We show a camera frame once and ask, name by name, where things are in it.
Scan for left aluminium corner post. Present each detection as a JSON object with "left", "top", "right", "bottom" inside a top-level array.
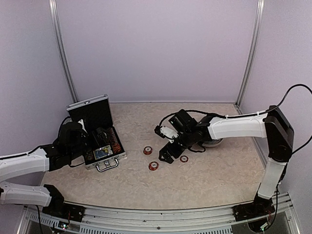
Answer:
[{"left": 49, "top": 0, "right": 78, "bottom": 103}]

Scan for chip row left in case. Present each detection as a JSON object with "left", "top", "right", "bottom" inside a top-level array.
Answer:
[{"left": 84, "top": 152, "right": 94, "bottom": 161}]

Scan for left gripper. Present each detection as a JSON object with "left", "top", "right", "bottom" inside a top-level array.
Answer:
[{"left": 68, "top": 127, "right": 111, "bottom": 161}]

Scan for single red chip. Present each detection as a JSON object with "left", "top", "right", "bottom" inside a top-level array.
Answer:
[{"left": 180, "top": 156, "right": 189, "bottom": 163}]

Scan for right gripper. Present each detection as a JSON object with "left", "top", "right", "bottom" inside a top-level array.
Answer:
[{"left": 159, "top": 130, "right": 195, "bottom": 163}]

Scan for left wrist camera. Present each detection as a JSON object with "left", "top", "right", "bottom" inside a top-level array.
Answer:
[{"left": 78, "top": 119, "right": 85, "bottom": 130}]

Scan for aluminium poker case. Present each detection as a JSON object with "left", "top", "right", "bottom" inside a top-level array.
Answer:
[{"left": 67, "top": 94, "right": 127, "bottom": 173}]

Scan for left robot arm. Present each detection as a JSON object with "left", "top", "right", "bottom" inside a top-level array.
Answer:
[{"left": 0, "top": 119, "right": 93, "bottom": 217}]

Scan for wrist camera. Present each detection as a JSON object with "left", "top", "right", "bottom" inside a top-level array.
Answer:
[
  {"left": 154, "top": 125, "right": 179, "bottom": 143},
  {"left": 78, "top": 119, "right": 85, "bottom": 130}
]

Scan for right aluminium corner post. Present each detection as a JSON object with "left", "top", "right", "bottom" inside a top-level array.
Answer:
[{"left": 235, "top": 0, "right": 265, "bottom": 108}]

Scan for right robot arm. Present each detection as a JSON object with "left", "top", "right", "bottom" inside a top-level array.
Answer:
[{"left": 154, "top": 105, "right": 294, "bottom": 216}]

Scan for blue playing card deck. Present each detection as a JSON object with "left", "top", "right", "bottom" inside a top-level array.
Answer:
[{"left": 93, "top": 145, "right": 113, "bottom": 159}]

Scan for chip row right in case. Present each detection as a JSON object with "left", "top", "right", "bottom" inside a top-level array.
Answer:
[{"left": 107, "top": 128, "right": 121, "bottom": 154}]

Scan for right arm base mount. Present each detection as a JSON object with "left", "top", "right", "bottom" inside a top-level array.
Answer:
[{"left": 232, "top": 201, "right": 275, "bottom": 222}]

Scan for aluminium corner post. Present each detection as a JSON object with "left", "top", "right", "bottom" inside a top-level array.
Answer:
[
  {"left": 49, "top": 0, "right": 78, "bottom": 103},
  {"left": 235, "top": 0, "right": 265, "bottom": 108}
]

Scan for chip row in case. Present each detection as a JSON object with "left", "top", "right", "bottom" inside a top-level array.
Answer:
[
  {"left": 107, "top": 128, "right": 121, "bottom": 154},
  {"left": 84, "top": 152, "right": 94, "bottom": 161}
]

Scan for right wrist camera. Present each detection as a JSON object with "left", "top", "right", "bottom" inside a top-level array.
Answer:
[{"left": 154, "top": 125, "right": 179, "bottom": 143}]

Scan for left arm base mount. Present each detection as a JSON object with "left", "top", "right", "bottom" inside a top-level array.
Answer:
[{"left": 42, "top": 203, "right": 85, "bottom": 222}]

